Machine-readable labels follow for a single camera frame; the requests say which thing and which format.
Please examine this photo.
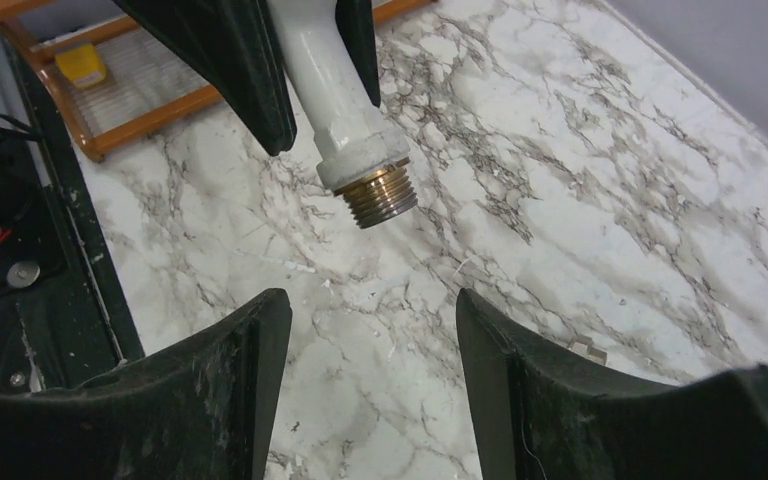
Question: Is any silver hex nut fitting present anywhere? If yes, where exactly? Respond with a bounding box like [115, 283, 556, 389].
[567, 336, 608, 366]

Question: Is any orange wooden dish rack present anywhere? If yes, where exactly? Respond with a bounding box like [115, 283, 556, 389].
[0, 0, 438, 164]

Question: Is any white plastic water faucet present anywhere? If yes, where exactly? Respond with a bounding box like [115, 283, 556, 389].
[269, 1, 417, 229]

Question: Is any yellow sponge block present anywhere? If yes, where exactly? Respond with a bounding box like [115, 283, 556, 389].
[54, 43, 108, 89]

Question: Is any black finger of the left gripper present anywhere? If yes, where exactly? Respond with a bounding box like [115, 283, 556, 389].
[116, 0, 297, 156]
[335, 0, 381, 107]

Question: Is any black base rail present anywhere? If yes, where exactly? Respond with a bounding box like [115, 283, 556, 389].
[0, 39, 144, 394]

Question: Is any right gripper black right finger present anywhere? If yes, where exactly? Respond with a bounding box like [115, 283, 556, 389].
[456, 289, 768, 479]

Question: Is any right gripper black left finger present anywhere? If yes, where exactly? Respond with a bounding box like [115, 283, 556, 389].
[0, 288, 292, 479]

